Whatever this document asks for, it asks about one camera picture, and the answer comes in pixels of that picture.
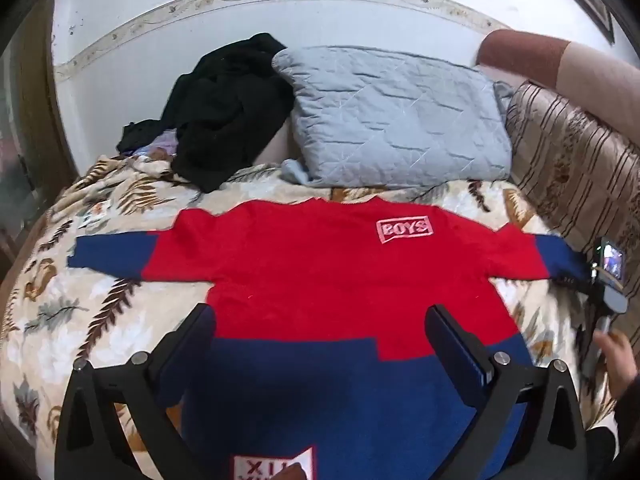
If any purple cloth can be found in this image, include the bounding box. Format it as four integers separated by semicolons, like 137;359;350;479
134;130;179;157

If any person's right forearm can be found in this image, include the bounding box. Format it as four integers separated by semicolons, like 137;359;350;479
582;372;640;480

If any dark picture frame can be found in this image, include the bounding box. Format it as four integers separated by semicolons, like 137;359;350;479
530;0;616;43

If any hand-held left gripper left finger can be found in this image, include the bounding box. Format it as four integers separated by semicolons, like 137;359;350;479
55;302;217;480

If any black clothing pile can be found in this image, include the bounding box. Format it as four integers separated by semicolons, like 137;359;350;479
117;32;296;193

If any wooden door with glass panel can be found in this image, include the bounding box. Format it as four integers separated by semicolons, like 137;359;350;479
0;0;78;271

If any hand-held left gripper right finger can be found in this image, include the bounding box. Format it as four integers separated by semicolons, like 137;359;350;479
425;304;588;480

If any red and blue sweater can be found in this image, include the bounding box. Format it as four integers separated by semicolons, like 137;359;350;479
67;197;593;480

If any striped brown cushion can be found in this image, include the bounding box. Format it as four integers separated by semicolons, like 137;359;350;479
505;80;640;283

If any grey quilted pillow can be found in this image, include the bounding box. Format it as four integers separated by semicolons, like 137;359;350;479
272;45;514;188

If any person's right hand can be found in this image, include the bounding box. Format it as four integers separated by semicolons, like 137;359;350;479
594;331;640;401

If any brown and beige bolster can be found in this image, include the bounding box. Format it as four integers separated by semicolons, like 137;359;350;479
477;29;640;141

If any leaf print blanket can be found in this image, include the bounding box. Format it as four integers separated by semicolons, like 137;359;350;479
0;152;621;480

